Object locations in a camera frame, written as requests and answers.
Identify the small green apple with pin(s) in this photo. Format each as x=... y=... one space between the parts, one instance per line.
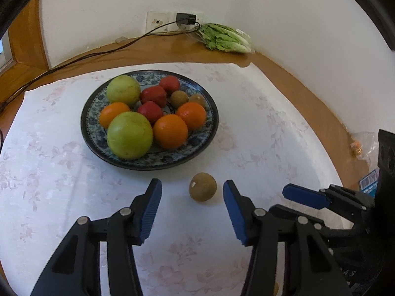
x=123 y=90

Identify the romaine lettuce in plastic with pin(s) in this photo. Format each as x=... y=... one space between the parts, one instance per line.
x=225 y=38

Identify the small brown round fruit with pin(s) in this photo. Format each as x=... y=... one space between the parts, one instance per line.
x=202 y=187
x=179 y=97

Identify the red tomato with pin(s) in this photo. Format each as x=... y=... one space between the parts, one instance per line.
x=169 y=84
x=153 y=95

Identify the blue patterned ceramic plate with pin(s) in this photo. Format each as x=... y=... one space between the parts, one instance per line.
x=200 y=140

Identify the white wall socket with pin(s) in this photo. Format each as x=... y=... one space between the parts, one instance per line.
x=200 y=17
x=157 y=21

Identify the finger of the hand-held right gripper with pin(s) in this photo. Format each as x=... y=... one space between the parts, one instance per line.
x=287 y=210
x=305 y=195

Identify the small tan round fruit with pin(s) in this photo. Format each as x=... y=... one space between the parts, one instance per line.
x=197 y=99

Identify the red apple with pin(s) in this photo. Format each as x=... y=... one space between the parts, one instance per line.
x=150 y=113

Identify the clear plastic bag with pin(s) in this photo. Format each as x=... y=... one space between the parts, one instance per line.
x=362 y=148

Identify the orange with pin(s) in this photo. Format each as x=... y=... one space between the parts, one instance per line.
x=192 y=115
x=114 y=114
x=170 y=131

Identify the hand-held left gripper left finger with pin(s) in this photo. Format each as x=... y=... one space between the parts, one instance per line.
x=151 y=209

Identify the wooden framed window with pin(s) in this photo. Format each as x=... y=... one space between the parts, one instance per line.
x=26 y=37

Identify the red tomato back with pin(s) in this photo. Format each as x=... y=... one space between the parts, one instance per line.
x=169 y=84

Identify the large green apple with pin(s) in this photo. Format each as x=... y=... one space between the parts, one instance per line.
x=129 y=135

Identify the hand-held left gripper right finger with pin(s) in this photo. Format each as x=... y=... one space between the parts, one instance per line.
x=234 y=212

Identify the blue labelled packet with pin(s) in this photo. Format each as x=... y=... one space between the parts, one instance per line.
x=368 y=182

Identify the white floral tablecloth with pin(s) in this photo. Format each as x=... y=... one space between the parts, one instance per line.
x=262 y=129

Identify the black plug-in charger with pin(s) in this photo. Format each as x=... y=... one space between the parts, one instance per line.
x=186 y=19

